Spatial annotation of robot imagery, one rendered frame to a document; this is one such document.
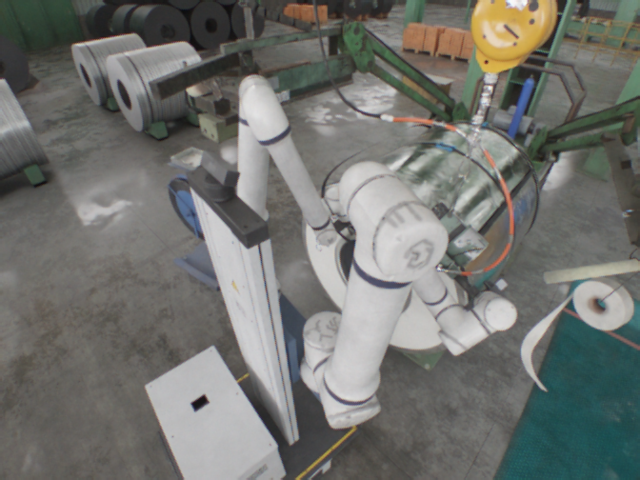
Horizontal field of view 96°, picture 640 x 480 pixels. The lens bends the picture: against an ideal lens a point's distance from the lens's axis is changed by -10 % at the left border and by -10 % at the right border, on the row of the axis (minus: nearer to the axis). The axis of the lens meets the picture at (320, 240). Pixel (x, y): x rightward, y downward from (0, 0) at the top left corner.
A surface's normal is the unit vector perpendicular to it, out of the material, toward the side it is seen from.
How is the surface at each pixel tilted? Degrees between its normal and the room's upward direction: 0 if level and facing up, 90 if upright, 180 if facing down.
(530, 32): 90
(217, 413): 0
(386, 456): 0
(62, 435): 0
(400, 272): 89
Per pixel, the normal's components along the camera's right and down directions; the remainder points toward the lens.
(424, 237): 0.31, 0.58
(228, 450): 0.00, -0.76
